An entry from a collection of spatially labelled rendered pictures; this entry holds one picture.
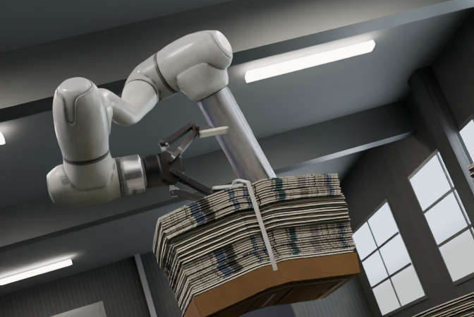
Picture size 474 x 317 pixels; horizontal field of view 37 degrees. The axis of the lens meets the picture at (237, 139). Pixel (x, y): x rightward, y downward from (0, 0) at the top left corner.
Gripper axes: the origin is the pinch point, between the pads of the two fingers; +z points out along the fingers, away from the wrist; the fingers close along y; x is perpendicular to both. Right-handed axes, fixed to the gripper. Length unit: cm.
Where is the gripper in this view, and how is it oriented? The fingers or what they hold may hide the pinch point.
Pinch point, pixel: (229, 157)
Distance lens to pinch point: 164.5
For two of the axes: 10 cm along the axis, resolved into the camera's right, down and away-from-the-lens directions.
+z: 9.6, -1.7, 2.1
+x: 1.4, -3.5, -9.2
